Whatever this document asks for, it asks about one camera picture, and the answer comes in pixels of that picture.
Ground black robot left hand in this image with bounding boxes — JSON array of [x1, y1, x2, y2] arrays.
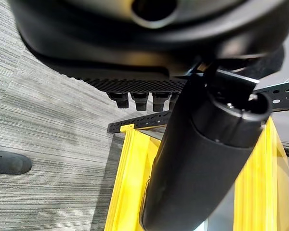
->
[[8, 0, 289, 231]]

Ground black perforated shelf beam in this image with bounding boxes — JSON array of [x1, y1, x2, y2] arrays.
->
[[107, 80, 289, 134]]

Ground yellow shelf divider panel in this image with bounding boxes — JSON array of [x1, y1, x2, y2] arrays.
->
[[105, 124, 165, 231], [233, 117, 289, 231]]

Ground black sole-shaped part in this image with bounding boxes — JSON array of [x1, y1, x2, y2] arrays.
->
[[233, 45, 286, 79]]

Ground person's foot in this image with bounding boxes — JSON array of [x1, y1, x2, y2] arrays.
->
[[0, 150, 33, 175]]

